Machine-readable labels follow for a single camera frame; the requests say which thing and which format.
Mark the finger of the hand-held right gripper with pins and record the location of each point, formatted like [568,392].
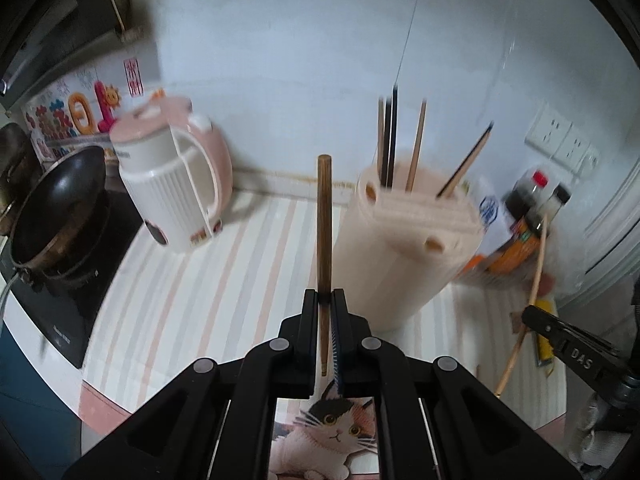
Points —
[575,352]

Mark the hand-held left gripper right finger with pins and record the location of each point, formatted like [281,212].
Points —
[337,330]

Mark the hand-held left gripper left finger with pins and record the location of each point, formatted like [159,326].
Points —
[311,320]

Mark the light wooden chopstick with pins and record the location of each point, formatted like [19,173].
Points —
[416,150]
[380,140]
[324,220]
[537,270]

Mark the beige chopstick holder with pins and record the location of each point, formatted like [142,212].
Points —
[400,260]

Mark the dark wooden chopstick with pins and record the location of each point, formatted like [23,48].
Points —
[395,135]
[387,140]
[465,160]

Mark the striped cat print table mat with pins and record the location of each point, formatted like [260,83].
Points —
[225,285]

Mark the red cap sauce bottle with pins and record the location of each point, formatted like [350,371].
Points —
[522,210]

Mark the black cap bottle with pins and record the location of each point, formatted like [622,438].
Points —
[556,197]

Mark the white blue packet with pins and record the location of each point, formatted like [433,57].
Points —
[490,215]

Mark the pink white electric kettle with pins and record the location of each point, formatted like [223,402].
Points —
[170,180]

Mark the black induction cooker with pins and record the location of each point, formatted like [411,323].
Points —
[115,240]

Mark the black wok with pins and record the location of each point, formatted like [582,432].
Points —
[60,210]

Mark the blue cabinet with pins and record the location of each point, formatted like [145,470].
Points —
[30,410]

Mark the brown metal pot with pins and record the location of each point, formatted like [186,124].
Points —
[15,170]

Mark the range hood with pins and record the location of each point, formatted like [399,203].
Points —
[45,15]

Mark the white wall socket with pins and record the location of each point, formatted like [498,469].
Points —
[560,135]

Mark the red paper wall decoration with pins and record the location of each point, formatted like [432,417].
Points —
[132,77]

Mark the colourful wall sticker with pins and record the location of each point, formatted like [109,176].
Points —
[75,110]

